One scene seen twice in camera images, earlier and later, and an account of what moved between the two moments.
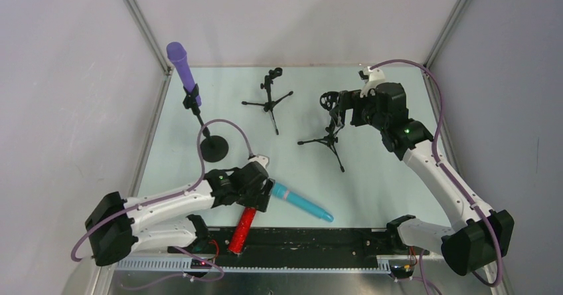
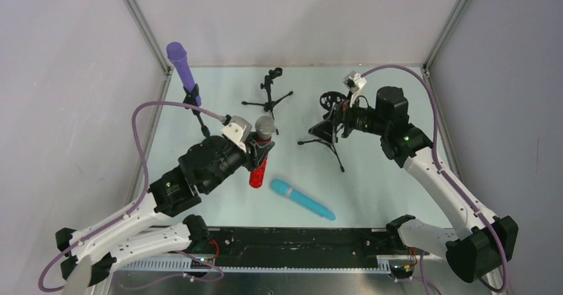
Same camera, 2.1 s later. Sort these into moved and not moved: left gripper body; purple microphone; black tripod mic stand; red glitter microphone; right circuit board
Moved: red glitter microphone; left gripper body
Not moved: purple microphone; right circuit board; black tripod mic stand
